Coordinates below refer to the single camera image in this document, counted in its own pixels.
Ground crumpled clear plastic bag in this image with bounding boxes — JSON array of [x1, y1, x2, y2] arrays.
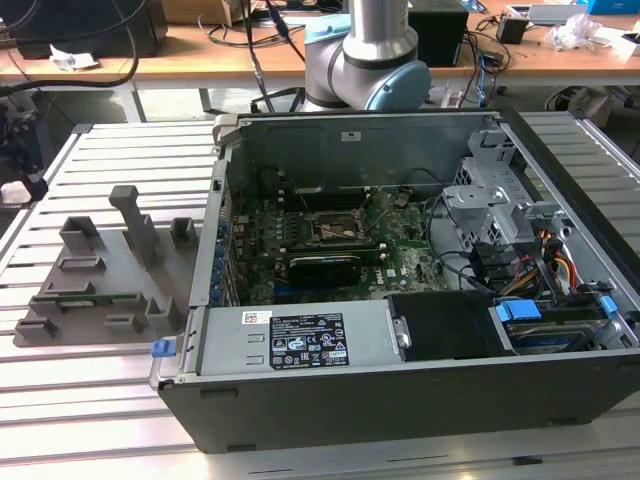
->
[[543, 12, 619, 52]]

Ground grey parts rack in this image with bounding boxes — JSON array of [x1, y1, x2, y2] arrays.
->
[[12, 184, 206, 349]]

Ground red yellow power wires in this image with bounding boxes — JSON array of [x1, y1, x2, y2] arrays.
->
[[542, 249, 581, 296]]

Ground blue box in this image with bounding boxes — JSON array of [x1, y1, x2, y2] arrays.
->
[[585, 0, 640, 16]]

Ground wooden desk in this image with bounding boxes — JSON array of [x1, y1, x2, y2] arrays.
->
[[0, 9, 640, 94]]

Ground black RAM slot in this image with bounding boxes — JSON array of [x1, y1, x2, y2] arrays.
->
[[298, 195, 372, 210], [287, 249, 388, 265], [294, 187, 370, 199], [279, 241, 387, 254]]

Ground grey case handle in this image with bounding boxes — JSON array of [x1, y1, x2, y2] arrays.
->
[[212, 113, 242, 147]]

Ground CPU socket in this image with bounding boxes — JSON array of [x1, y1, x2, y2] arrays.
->
[[309, 207, 375, 247]]

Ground black label sticker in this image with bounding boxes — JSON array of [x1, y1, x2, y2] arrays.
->
[[269, 312, 349, 371]]

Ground crumpled white paper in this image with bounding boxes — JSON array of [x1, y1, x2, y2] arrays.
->
[[48, 43, 100, 72]]

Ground grey flat device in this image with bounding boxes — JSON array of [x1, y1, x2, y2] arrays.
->
[[528, 3, 590, 26]]

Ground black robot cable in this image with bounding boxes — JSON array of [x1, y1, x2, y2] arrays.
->
[[0, 0, 151, 100]]

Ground hard disk in blue carrier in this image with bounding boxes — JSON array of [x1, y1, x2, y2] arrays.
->
[[488, 297, 601, 356]]

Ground grey power supply unit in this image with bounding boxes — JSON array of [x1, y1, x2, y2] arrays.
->
[[192, 299, 401, 379]]

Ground black computer tower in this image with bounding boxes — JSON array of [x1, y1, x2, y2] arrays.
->
[[7, 0, 170, 60]]

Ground small black box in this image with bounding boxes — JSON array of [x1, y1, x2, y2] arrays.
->
[[495, 14, 530, 46]]

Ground yellow black wire bundle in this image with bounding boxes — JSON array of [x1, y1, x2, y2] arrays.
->
[[499, 257, 541, 296]]

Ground black grey PC case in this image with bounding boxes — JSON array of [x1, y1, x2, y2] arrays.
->
[[149, 108, 640, 455]]

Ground white box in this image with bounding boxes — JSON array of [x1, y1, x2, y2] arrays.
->
[[602, 30, 640, 62]]

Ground black graphics card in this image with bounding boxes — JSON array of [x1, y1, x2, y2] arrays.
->
[[287, 252, 362, 287]]

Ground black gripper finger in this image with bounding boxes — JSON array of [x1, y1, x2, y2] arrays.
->
[[25, 167, 50, 202]]

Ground black desktop box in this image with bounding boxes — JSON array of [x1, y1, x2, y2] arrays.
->
[[407, 8, 471, 69]]

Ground metal drive cage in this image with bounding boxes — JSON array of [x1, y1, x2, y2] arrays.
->
[[442, 127, 571, 251]]

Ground green motherboard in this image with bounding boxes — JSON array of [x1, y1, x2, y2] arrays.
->
[[219, 184, 451, 306]]

